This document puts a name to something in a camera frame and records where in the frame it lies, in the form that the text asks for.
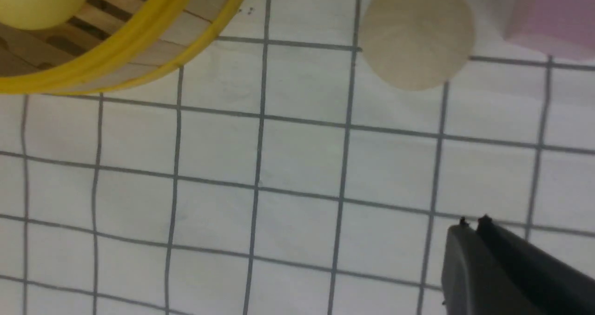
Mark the pink foam cube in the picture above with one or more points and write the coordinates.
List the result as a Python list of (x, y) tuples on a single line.
[(562, 28)]

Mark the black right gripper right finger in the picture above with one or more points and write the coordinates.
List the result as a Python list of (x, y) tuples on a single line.
[(552, 286)]

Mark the beige bun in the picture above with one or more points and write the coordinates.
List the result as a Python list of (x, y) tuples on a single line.
[(414, 45)]

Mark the yellow bun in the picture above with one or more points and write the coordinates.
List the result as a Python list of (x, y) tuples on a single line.
[(34, 15)]

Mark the bamboo steamer tray yellow rim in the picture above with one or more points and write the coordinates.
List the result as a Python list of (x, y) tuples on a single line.
[(111, 44)]

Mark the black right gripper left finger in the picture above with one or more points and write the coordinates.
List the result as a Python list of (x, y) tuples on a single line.
[(472, 280)]

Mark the white grid tablecloth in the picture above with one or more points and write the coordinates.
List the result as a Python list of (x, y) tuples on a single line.
[(276, 174)]

